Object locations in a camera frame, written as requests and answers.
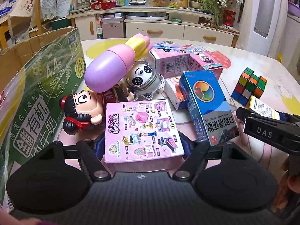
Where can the large pink toy box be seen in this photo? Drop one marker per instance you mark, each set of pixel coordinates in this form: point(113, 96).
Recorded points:
point(143, 131)

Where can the framed certificate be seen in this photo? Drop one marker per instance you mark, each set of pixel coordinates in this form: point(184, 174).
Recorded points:
point(182, 0)

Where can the pink box with girl print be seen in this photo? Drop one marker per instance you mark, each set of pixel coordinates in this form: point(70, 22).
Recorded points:
point(206, 61)

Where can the blue medicine box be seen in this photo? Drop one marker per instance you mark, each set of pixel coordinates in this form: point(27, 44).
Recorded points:
point(206, 103)

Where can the colourful puzzle cube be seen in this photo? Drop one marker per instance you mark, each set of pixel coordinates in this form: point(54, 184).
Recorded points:
point(249, 86)

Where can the glass vase with plant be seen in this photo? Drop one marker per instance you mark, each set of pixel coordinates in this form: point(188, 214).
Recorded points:
point(80, 2)

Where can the panda figure toy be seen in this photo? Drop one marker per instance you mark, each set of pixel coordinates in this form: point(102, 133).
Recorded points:
point(143, 75)

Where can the white orange small box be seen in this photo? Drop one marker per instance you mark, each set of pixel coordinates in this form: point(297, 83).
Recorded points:
point(172, 91)

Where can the yellow wooden chair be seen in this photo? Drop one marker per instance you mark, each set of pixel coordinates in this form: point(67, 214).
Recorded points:
point(37, 25)

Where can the green potted plant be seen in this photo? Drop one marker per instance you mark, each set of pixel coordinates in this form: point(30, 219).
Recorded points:
point(206, 4)

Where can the white oval tray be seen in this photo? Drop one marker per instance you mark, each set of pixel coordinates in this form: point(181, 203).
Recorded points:
point(146, 16)

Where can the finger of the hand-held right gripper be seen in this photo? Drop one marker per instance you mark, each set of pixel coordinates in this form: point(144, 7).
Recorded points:
point(287, 117)
point(262, 131)

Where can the white air conditioner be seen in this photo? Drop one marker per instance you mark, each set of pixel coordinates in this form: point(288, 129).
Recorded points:
point(264, 16)

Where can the green cardboard milk carton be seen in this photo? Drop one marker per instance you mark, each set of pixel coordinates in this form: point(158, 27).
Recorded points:
point(35, 98)

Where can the black-haired doll figure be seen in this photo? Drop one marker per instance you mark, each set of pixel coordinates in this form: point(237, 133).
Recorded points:
point(86, 107)

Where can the red flat box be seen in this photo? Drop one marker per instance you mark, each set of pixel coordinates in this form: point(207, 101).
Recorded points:
point(103, 5)

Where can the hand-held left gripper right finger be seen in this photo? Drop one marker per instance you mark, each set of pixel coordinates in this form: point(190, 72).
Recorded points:
point(187, 147)

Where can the cream cabinet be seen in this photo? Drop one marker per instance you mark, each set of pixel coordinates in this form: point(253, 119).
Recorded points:
point(175, 31)

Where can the purple pink capsule toy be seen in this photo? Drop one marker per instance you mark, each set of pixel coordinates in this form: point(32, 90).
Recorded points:
point(110, 68)

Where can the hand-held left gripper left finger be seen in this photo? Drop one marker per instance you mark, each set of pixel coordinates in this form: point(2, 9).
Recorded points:
point(99, 147)

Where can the green bucket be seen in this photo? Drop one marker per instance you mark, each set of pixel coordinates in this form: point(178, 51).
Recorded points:
point(59, 23)

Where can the pink storage box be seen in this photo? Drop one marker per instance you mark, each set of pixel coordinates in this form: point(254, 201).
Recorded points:
point(113, 28)

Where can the yellow white small box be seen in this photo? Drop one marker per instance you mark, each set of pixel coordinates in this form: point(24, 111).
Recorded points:
point(263, 107)

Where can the person's right hand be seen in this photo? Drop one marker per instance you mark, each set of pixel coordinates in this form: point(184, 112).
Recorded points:
point(293, 185)

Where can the white lace cloth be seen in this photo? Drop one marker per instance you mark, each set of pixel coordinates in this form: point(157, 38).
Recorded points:
point(46, 2)

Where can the printed paper bag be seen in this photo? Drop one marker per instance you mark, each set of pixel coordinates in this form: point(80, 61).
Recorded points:
point(22, 4)

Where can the pink box with blue figure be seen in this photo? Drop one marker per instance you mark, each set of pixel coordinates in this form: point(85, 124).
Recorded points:
point(171, 58)

